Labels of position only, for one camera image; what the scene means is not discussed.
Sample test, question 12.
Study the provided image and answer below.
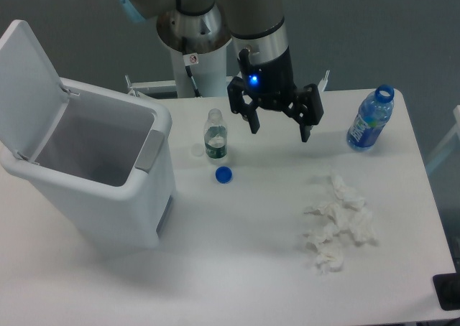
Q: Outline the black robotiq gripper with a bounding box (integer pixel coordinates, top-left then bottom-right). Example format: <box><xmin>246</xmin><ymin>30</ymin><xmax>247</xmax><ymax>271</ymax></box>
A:
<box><xmin>227</xmin><ymin>48</ymin><xmax>324</xmax><ymax>142</ymax></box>

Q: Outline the white trash can lid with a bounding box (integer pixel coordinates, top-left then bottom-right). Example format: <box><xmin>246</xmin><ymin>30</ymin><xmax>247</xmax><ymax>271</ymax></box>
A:
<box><xmin>1</xmin><ymin>20</ymin><xmax>80</xmax><ymax>162</ymax></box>

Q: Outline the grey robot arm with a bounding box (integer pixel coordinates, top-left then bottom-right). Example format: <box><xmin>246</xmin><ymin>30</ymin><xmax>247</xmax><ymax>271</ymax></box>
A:
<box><xmin>120</xmin><ymin>0</ymin><xmax>323</xmax><ymax>141</ymax></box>

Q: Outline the blue bottle cap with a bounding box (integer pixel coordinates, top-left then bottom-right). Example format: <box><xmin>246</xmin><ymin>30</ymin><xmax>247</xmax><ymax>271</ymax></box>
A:
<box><xmin>215</xmin><ymin>166</ymin><xmax>233</xmax><ymax>184</ymax></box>

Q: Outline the white trash can body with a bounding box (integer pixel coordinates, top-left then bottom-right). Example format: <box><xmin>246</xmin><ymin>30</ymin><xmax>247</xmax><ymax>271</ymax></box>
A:
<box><xmin>1</xmin><ymin>79</ymin><xmax>175</xmax><ymax>248</ymax></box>

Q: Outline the clear green-label water bottle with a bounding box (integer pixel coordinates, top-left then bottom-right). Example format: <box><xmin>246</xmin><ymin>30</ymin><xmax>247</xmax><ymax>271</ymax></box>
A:
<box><xmin>203</xmin><ymin>108</ymin><xmax>228</xmax><ymax>160</ymax></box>

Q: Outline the blue plastic drink bottle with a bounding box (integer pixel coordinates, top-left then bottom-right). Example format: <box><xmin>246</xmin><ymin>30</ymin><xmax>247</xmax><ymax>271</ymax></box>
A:
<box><xmin>346</xmin><ymin>84</ymin><xmax>395</xmax><ymax>152</ymax></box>

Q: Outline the crumpled white tissue upper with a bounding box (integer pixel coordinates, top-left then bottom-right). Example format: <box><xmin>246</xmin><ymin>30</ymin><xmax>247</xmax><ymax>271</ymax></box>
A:
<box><xmin>305</xmin><ymin>170</ymin><xmax>377</xmax><ymax>246</ymax></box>

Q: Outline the crumpled white tissue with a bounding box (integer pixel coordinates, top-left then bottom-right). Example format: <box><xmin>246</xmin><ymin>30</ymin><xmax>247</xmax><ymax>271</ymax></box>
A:
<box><xmin>305</xmin><ymin>170</ymin><xmax>377</xmax><ymax>246</ymax></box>
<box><xmin>303</xmin><ymin>223</ymin><xmax>344</xmax><ymax>274</ymax></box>

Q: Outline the crumpled white tissue lower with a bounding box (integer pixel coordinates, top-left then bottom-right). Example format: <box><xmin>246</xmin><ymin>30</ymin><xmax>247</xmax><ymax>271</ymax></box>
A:
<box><xmin>303</xmin><ymin>223</ymin><xmax>344</xmax><ymax>274</ymax></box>

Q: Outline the black device at edge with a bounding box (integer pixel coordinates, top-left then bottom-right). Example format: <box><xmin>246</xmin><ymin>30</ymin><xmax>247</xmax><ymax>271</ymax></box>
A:
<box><xmin>433</xmin><ymin>273</ymin><xmax>459</xmax><ymax>311</ymax></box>

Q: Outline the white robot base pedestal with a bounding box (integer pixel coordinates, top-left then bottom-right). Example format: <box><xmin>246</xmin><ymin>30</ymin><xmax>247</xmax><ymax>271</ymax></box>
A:
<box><xmin>156</xmin><ymin>3</ymin><xmax>232</xmax><ymax>99</ymax></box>

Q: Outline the black cable on pedestal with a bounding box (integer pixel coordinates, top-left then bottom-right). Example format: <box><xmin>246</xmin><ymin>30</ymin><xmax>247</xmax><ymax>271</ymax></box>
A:
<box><xmin>183</xmin><ymin>62</ymin><xmax>201</xmax><ymax>98</ymax></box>

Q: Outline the white chair frame right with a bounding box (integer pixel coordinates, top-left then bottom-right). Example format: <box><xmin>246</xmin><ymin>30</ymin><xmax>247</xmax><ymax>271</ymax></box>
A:
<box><xmin>425</xmin><ymin>105</ymin><xmax>459</xmax><ymax>177</ymax></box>

